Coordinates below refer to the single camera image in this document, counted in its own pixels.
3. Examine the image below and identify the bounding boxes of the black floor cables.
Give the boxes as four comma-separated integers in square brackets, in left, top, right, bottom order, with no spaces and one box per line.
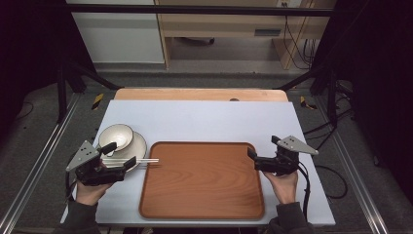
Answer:
[302,79,356,151]

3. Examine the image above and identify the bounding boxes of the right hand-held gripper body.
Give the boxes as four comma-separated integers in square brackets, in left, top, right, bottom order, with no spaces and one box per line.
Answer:
[253,135,319,177]

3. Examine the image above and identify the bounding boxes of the brown wooden tray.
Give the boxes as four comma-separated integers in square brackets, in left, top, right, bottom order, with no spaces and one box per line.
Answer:
[138,140,266,221]

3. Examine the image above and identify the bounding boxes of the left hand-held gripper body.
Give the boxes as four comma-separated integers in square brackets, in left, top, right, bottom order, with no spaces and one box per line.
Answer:
[65,139,127,187]

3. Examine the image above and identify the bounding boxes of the black horizontal frame bar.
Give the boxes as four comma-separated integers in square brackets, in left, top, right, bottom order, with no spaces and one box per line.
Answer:
[63,4,336,18]

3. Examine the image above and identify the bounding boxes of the yellow black tape strip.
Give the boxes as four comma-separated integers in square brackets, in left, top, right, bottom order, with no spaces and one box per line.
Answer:
[91,93,105,111]
[299,95,319,110]

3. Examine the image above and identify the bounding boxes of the white plate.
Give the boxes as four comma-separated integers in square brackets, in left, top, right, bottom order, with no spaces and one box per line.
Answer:
[102,131,148,174]

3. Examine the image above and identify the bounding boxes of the black looped floor cable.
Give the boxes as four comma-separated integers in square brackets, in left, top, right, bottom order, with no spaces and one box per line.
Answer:
[314,164,349,200]

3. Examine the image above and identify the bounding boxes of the black metal stand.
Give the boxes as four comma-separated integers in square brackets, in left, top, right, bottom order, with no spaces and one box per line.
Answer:
[56,59,122,124]
[276,62,339,127]

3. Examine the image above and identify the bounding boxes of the aluminium floor rail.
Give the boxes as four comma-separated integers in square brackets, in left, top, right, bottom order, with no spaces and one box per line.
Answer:
[0,92,83,234]
[315,97,392,234]

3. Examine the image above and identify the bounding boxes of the person's right hand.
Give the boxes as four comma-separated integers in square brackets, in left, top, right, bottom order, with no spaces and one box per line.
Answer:
[263,170,299,206]

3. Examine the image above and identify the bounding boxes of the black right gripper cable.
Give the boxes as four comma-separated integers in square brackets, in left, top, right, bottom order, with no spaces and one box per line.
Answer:
[296,161,312,222]

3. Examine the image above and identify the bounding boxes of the white cabinet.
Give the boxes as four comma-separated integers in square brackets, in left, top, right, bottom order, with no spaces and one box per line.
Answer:
[65,0,166,64]

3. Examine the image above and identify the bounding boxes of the black curtain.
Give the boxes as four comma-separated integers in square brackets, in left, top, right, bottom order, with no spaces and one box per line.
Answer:
[319,0,413,196]
[0,0,71,137]

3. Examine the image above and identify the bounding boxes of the white bowl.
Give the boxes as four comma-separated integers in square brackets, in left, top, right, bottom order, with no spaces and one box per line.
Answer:
[97,123,134,153]

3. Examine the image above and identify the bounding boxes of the white chopstick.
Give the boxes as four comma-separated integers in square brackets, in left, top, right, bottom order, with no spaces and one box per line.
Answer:
[103,160,158,166]
[102,157,161,163]

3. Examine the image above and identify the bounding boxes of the light wooden desk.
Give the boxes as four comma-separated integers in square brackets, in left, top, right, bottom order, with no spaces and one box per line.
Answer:
[154,0,337,70]

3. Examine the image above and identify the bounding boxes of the person's left hand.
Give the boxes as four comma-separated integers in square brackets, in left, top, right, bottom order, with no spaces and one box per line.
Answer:
[75,179,113,207]

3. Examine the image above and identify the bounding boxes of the black hanging desk cables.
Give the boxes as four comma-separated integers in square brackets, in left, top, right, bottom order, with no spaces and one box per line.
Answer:
[282,15,319,70]

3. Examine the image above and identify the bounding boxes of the thin black floor cable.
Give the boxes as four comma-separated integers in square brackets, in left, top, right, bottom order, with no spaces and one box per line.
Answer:
[15,100,35,122]

